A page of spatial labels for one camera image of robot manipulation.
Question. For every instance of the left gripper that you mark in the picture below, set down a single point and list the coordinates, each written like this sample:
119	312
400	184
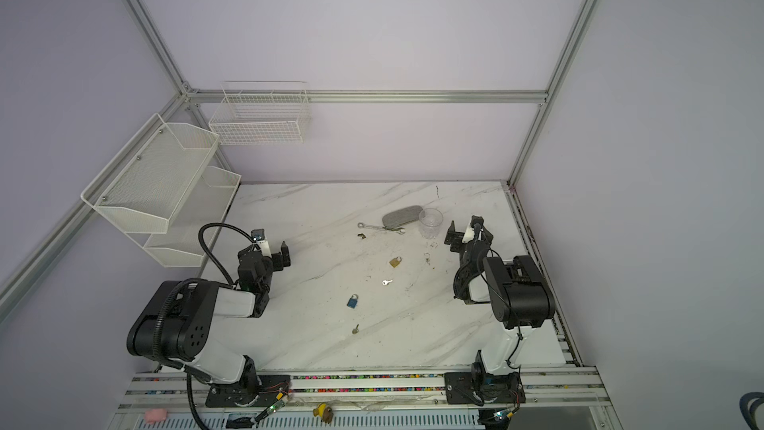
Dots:
273	259

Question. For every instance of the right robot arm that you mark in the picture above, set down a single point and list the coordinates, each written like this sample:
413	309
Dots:
518	293

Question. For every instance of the clear plastic cup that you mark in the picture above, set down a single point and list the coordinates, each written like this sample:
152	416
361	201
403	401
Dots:
430	222

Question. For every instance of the silver combination wrench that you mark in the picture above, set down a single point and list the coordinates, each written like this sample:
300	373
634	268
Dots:
398	230

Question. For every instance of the grey fabric case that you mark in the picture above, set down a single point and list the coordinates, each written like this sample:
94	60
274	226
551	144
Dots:
401	217

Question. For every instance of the lower white mesh shelf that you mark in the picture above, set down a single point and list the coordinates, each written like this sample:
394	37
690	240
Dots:
208	202

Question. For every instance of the white mesh shelf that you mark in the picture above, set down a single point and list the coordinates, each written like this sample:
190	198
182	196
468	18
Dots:
208	202
142	190

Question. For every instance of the blue padlock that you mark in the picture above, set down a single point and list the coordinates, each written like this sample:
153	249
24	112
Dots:
353	301

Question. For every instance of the upper white mesh shelf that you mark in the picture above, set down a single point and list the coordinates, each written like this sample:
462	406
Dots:
142	190

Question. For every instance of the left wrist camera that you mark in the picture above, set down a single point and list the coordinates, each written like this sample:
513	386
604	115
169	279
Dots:
265	248

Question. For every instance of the white wire basket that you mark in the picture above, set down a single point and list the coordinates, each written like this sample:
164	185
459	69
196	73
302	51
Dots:
262	113

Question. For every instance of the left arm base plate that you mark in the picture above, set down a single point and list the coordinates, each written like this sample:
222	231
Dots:
264	393

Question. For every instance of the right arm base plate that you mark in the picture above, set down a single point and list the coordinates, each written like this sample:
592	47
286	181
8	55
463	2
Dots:
480	387

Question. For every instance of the aluminium rail bed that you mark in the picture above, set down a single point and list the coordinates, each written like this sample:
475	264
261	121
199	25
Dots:
556	398

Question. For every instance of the pink eraser on rail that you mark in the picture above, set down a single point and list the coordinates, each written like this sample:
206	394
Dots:
154	416

